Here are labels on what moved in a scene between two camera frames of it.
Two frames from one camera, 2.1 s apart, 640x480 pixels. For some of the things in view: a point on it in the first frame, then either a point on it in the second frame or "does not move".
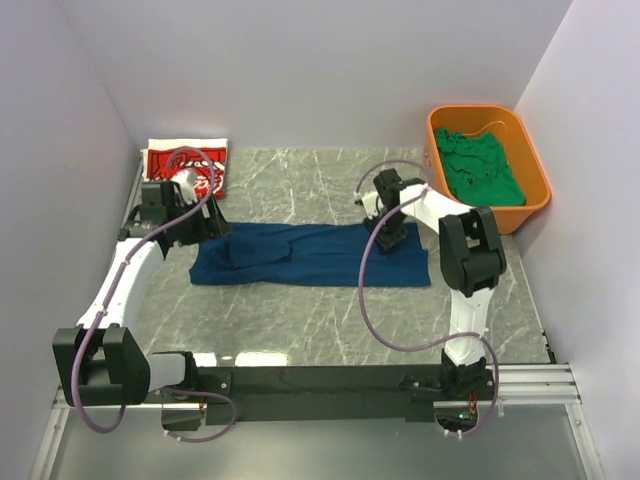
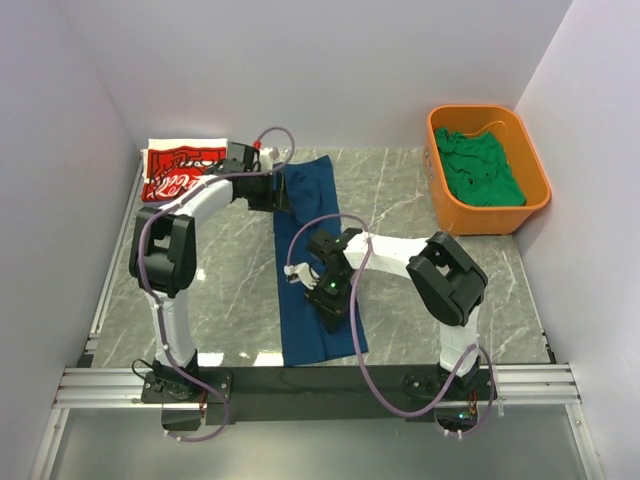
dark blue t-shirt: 320,254 to 307,337
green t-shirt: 477,170 does not move
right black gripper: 388,243 to 330,309
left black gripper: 210,227 to 275,200
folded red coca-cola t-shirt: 208,165 does not move
